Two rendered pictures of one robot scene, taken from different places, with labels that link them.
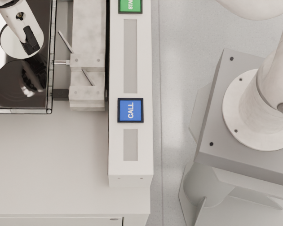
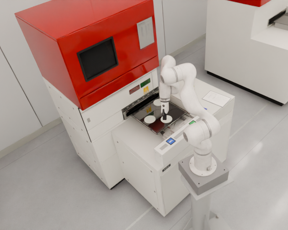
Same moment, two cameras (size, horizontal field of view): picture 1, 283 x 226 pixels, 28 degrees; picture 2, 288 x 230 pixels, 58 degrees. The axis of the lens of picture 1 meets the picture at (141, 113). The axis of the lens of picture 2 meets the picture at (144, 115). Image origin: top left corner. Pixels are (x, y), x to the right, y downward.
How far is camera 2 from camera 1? 1.21 m
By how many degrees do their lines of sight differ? 42
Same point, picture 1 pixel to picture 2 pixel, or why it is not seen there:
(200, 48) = (237, 186)
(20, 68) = (160, 123)
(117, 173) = (155, 149)
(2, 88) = (153, 124)
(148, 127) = (171, 146)
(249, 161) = (187, 171)
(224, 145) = (185, 164)
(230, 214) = not seen: outside the picture
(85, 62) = (173, 130)
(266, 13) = (188, 108)
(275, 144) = (196, 172)
